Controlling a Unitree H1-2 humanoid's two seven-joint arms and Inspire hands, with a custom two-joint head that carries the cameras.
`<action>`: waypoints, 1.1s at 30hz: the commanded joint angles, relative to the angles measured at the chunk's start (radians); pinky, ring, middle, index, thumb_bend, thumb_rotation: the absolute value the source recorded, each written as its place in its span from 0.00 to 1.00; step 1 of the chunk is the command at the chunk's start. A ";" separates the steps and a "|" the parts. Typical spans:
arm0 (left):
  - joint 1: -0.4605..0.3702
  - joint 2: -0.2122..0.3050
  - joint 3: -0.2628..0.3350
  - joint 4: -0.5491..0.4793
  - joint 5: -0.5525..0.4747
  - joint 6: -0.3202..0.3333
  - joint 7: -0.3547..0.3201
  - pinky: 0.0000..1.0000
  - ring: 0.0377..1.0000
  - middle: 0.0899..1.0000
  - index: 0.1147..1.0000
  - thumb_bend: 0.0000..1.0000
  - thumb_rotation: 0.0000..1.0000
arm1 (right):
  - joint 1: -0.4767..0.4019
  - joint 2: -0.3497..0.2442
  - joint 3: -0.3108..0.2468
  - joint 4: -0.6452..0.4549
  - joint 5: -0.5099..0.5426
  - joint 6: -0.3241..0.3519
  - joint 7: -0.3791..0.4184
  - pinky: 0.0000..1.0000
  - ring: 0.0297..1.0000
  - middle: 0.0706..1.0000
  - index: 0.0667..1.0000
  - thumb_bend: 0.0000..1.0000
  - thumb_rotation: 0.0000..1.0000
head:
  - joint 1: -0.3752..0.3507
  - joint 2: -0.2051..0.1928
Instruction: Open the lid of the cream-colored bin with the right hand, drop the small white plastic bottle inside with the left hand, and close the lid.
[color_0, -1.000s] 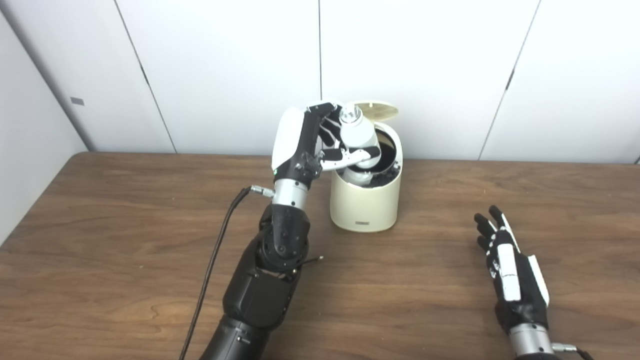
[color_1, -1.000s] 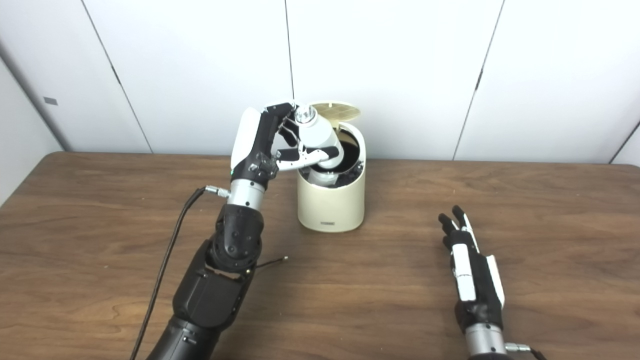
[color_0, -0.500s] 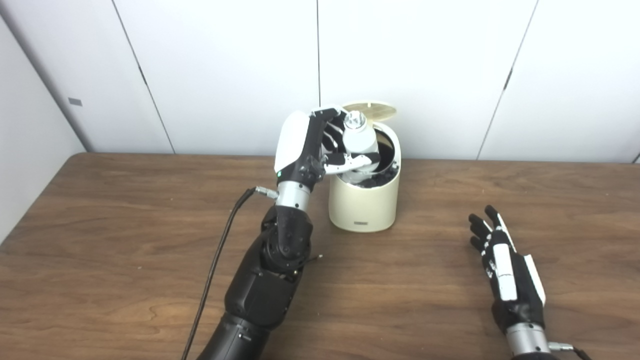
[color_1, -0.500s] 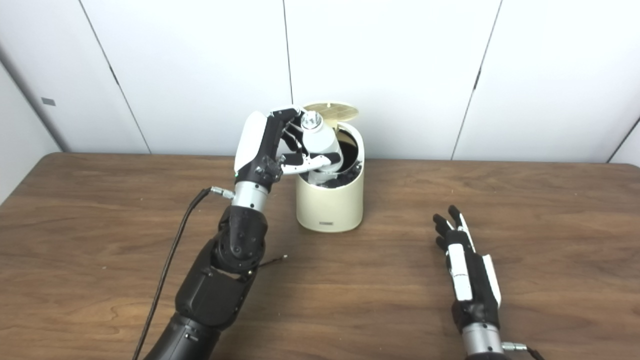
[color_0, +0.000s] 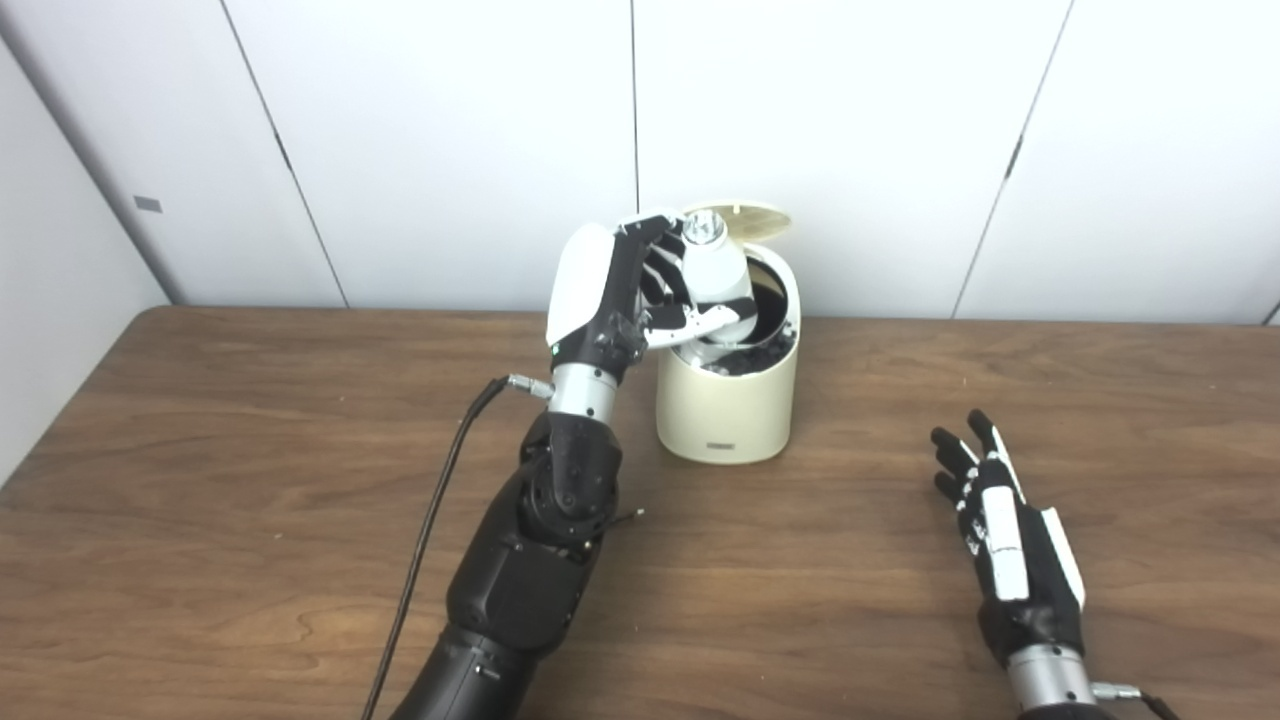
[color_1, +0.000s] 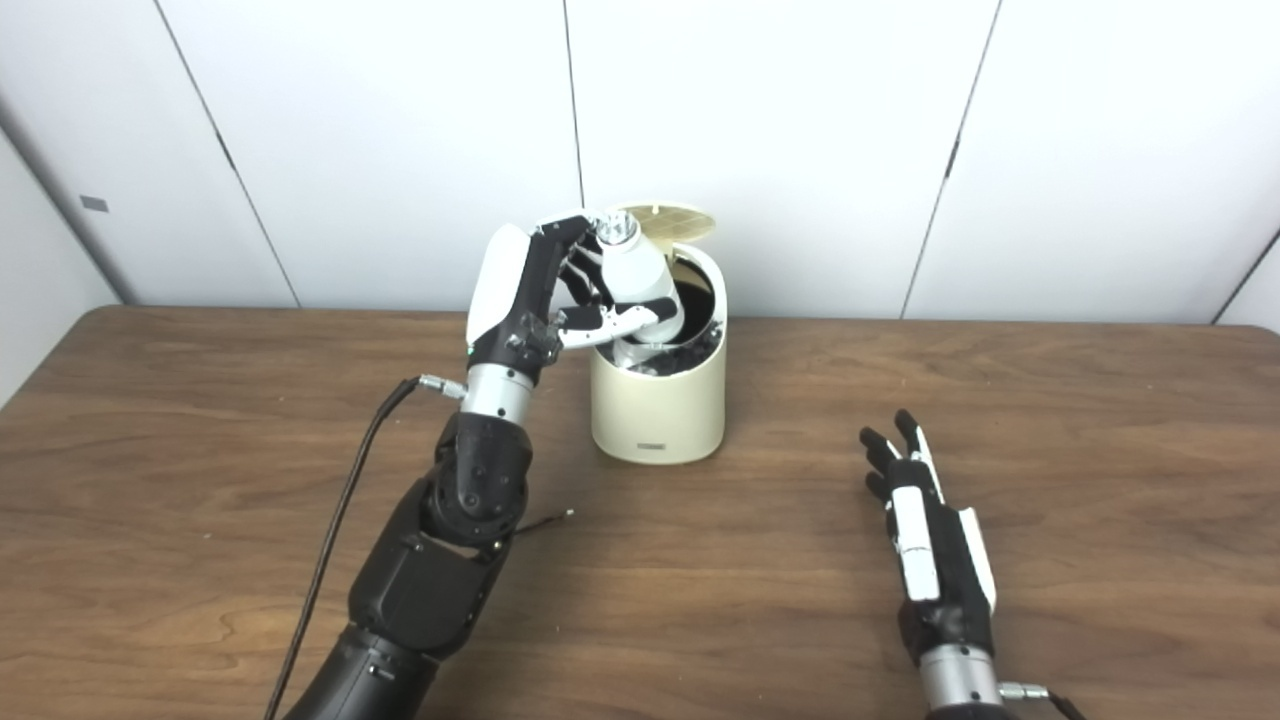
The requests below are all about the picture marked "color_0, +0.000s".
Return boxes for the white and black left hand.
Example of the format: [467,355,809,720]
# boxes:
[545,210,743,381]

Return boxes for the white and black right hand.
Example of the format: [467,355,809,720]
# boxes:
[930,408,1088,669]

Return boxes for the small white plastic bottle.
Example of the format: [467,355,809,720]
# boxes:
[680,206,758,344]

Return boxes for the cream-colored desktop bin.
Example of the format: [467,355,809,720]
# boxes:
[655,202,803,465]

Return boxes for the round cream bin lid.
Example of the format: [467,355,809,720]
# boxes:
[683,202,793,241]

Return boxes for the black bin liner bag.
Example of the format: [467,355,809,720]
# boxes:
[690,258,791,376]

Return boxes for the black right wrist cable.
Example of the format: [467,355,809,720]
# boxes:
[1090,682,1181,720]

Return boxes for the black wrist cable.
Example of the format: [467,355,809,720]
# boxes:
[1090,682,1181,720]
[360,374,554,720]

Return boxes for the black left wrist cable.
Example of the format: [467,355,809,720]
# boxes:
[360,374,554,720]

